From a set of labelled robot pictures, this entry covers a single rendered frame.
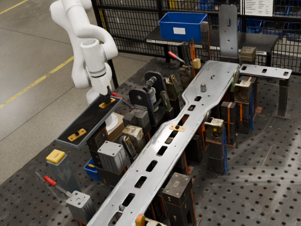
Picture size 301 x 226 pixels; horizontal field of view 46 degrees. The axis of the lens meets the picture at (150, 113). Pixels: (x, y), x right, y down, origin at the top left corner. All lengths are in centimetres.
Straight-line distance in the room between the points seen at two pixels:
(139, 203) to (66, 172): 36
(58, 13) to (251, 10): 122
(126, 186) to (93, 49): 62
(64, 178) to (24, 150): 205
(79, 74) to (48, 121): 192
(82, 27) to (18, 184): 104
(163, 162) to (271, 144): 74
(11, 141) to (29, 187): 168
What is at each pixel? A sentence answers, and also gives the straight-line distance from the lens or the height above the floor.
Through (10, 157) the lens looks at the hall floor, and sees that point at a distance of 368.
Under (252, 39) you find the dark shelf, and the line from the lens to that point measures 246.
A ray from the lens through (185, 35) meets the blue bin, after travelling 251.
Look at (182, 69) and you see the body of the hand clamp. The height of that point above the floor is 105.
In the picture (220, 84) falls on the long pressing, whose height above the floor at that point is 100.
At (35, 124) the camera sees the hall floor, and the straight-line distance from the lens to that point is 395.
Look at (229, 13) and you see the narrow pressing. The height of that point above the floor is 129.
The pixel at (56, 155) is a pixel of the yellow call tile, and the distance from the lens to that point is 161.
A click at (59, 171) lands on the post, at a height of 110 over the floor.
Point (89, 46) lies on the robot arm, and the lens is 161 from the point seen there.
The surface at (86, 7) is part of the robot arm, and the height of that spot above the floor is 152.
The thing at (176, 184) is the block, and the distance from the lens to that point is 151.
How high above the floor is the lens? 217
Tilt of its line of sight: 37 degrees down
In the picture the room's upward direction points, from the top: 12 degrees counter-clockwise
